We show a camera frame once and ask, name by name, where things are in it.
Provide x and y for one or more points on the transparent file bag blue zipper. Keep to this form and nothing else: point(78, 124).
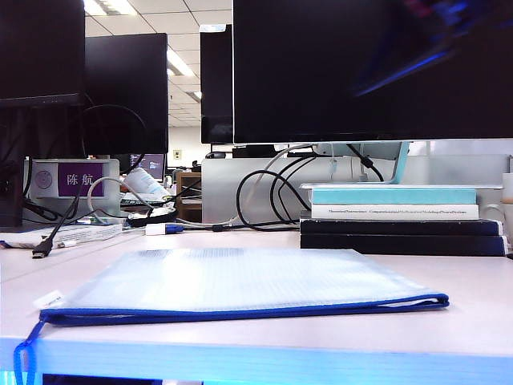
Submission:
point(240, 280)

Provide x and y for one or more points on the flat black monitor base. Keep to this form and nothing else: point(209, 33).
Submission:
point(252, 151)

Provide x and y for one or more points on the black computer mouse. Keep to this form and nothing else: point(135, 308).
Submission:
point(215, 155)

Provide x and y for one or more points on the brown wooden shelf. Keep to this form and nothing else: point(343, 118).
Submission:
point(188, 176)

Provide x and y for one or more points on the distant lit computer screen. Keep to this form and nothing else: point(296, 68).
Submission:
point(154, 164)

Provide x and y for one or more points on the white book with printed spine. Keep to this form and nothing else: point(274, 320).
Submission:
point(360, 216)

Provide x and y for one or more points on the white and blue adapter plug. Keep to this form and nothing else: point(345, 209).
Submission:
point(154, 229)

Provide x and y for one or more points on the white tube with blue print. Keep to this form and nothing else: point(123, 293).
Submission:
point(144, 182)

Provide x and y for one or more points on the narrow black monitor side view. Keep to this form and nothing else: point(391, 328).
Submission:
point(216, 80)

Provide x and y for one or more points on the large black AOC monitor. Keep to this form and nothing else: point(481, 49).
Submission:
point(300, 80)

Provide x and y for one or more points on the teal book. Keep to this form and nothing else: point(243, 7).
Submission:
point(393, 196)

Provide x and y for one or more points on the silver light-blue monitor stand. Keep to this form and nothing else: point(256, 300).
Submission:
point(402, 168)

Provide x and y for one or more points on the thin black book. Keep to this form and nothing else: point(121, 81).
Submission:
point(401, 228)

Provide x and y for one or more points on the ceiling light panel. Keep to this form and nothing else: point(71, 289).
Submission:
point(104, 6)
point(180, 62)

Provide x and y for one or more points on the black monitor rear side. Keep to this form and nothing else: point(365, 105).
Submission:
point(128, 72)

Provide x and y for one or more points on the purple name plate holder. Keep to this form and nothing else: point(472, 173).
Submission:
point(80, 178)

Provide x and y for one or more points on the white booklet stack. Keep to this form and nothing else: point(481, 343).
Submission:
point(80, 234)

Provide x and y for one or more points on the dark box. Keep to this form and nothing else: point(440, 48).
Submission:
point(10, 192)

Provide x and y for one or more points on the black monitor with thin bezel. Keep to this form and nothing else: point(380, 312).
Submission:
point(40, 48)

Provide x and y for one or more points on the wall socket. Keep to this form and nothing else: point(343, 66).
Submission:
point(177, 154)

